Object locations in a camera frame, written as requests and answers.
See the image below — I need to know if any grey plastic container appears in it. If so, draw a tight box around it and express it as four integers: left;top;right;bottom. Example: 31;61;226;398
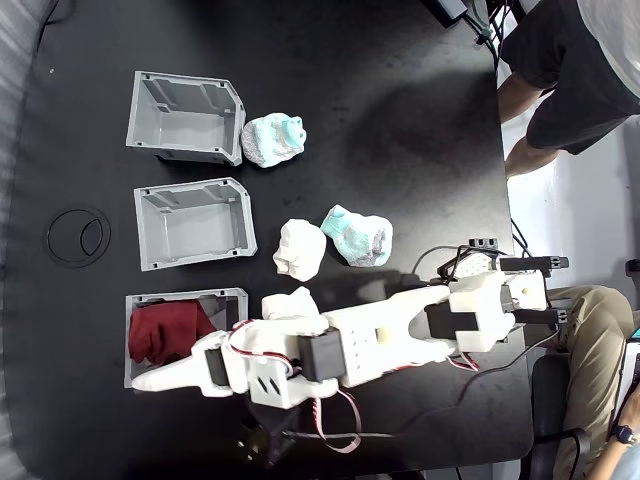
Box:
124;70;247;168
123;286;250;390
133;176;259;272

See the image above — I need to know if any teal grey white sock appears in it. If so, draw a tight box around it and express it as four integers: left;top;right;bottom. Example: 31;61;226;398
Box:
319;204;394;268
240;112;308;170

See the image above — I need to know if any black office chair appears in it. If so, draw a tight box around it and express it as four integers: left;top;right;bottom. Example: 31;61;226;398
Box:
528;349;592;480

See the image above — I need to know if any seated person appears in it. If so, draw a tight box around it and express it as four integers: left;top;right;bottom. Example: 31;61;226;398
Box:
548;284;640;480

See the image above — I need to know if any dark wristwatch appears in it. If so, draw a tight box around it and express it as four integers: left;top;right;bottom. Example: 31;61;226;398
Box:
609;422;637;446

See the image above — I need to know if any laptop at operator's side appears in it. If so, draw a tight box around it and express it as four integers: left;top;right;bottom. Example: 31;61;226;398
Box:
624;323;640;404

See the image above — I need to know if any black folding chair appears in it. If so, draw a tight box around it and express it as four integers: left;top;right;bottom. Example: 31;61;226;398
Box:
485;0;526;49

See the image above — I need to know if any standing person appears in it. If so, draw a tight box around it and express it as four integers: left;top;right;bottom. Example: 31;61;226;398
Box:
496;0;640;180

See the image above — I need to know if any red white servo wire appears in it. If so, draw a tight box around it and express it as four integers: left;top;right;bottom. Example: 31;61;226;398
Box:
446;351;482;374
308;387;363;453

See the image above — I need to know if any black round cable grommet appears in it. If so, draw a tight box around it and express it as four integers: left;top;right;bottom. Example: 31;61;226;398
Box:
47;208;112;269

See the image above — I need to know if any black camera cable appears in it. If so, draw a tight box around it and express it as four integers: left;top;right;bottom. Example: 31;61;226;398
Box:
282;327;569;444

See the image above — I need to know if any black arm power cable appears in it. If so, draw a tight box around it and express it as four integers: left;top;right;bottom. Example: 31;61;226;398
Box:
412;243;501;282

